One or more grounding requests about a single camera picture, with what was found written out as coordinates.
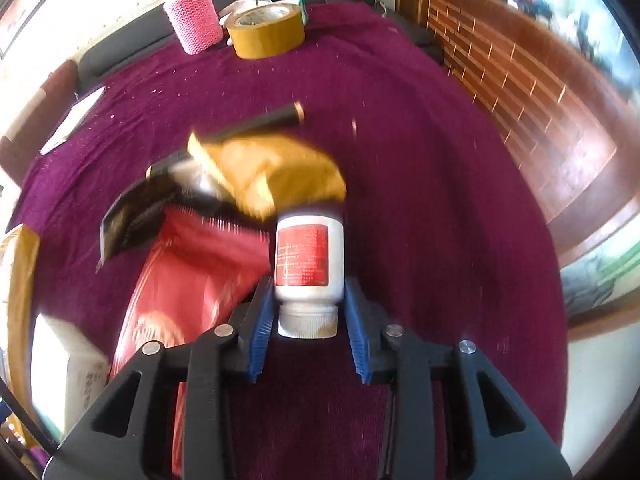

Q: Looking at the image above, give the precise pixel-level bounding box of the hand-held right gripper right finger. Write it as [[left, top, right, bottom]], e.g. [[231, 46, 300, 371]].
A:
[[344, 276, 573, 480]]

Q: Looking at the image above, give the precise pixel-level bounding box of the black pen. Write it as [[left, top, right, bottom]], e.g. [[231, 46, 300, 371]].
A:
[[192, 102, 306, 143]]

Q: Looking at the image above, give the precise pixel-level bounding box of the red foil packet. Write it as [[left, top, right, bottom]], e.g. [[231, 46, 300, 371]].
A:
[[107, 207, 273, 480]]

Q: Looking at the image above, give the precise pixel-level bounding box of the gold foil packet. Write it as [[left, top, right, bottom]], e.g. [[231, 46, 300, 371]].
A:
[[186, 131, 348, 221]]

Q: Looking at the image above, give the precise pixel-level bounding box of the black leather sofa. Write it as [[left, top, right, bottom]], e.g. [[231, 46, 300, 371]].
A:
[[75, 0, 376, 91]]

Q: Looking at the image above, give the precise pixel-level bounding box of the stack of white papers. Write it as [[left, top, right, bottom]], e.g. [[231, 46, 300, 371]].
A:
[[39, 86, 107, 156]]

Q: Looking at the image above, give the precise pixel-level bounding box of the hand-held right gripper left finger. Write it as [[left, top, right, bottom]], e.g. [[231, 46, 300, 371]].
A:
[[45, 275, 277, 480]]

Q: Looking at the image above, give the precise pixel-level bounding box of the bottle in pink knit sleeve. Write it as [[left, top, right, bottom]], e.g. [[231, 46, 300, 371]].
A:
[[162, 0, 224, 55]]

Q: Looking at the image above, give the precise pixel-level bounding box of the brown packing tape roll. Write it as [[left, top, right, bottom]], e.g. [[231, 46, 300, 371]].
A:
[[226, 2, 307, 60]]

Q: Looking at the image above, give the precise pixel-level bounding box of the green and white medicine box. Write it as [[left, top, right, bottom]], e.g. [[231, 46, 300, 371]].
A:
[[30, 310, 112, 436]]

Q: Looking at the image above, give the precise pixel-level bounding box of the black printed packet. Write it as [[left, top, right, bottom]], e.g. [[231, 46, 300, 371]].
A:
[[97, 157, 241, 268]]

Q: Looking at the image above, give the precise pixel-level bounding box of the wooden cabinet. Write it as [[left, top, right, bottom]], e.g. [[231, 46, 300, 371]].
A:
[[395, 0, 640, 321]]

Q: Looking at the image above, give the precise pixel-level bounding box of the yellow cardboard box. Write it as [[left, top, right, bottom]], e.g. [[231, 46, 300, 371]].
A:
[[0, 224, 41, 451]]

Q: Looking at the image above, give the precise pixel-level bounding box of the white bottle with red label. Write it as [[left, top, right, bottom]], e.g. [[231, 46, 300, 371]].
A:
[[272, 212, 346, 339]]

